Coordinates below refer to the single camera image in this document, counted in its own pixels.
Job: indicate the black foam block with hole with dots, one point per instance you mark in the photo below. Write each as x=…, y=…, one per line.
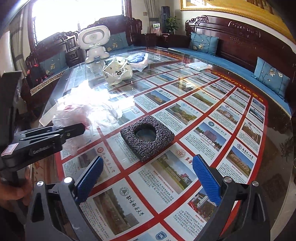
x=129, y=136

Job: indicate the long carved wooden sofa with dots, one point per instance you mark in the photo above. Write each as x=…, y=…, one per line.
x=231, y=30

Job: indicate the carved wooden armchair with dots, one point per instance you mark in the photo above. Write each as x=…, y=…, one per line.
x=57, y=39
x=120, y=24

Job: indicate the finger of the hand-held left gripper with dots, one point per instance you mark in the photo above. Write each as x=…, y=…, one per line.
x=74, y=130
x=39, y=131

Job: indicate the dark wooden corner table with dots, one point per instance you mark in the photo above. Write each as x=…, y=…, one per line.
x=171, y=39

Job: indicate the blue sofa seat pad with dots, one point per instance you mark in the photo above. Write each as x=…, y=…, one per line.
x=231, y=60

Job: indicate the beige curtain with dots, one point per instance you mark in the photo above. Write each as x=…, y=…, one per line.
x=19, y=41
x=151, y=14

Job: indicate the small green white card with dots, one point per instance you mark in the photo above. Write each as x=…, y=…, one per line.
x=156, y=28

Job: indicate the clear plastic bag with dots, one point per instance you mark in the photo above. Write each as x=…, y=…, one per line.
x=97, y=109

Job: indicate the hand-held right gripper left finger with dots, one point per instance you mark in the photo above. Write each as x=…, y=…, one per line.
x=90, y=178

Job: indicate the white bag with blue contents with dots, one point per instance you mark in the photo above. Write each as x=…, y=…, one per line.
x=138, y=59

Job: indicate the bright window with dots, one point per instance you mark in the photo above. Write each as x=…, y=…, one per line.
x=78, y=16

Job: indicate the green potted plant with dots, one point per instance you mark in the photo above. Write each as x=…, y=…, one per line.
x=172, y=24

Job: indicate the person's dark clothing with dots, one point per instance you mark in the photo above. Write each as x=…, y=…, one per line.
x=9, y=227

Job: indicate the small blue floral cushion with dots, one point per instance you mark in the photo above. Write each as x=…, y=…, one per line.
x=203, y=44

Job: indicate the person's left hand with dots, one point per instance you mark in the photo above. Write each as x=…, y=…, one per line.
x=16, y=190

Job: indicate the dark teal floral cushion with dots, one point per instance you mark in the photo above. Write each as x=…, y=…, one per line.
x=118, y=42
x=53, y=63

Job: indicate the white printed plastic bag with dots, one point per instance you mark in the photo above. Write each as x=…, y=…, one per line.
x=118, y=71

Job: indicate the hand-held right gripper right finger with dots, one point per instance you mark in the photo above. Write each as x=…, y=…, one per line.
x=207, y=180

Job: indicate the flat white packet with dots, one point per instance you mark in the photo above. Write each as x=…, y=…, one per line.
x=198, y=65

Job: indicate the blue patterned seat pad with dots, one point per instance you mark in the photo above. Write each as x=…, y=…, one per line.
x=53, y=81

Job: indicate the white robot toy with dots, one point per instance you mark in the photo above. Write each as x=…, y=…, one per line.
x=92, y=37

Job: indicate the large blue floral cushion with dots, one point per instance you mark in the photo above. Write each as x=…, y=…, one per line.
x=270, y=76

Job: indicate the dark bag with red trim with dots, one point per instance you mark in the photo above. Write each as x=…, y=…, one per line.
x=37, y=74

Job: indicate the black tower appliance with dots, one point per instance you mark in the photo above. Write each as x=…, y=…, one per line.
x=165, y=18

